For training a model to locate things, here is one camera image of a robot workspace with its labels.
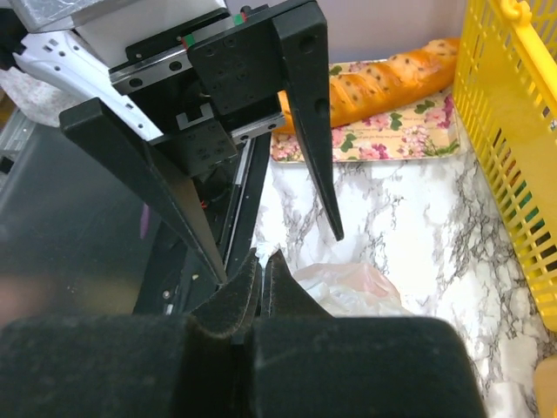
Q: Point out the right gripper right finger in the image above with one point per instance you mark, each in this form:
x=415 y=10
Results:
x=305 y=363

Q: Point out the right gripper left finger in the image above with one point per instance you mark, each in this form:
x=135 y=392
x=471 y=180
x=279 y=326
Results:
x=131 y=365

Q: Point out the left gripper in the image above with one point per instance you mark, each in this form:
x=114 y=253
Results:
x=200 y=84

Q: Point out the white plastic grocery bag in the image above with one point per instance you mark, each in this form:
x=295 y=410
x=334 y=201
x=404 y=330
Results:
x=324 y=290

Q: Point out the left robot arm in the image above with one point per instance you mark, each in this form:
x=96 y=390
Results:
x=64 y=60

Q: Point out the baguette bread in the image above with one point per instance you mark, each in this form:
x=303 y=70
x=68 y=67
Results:
x=400 y=80

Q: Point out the yellow plastic tray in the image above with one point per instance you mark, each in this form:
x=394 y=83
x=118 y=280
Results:
x=545 y=387

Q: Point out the floral placemat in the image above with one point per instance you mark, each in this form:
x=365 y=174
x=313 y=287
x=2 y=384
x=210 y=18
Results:
x=423 y=129

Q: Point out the yellow shopping basket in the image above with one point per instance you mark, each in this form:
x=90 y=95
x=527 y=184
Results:
x=505 y=93

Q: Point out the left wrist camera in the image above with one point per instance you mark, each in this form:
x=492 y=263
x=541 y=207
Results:
x=109 y=27

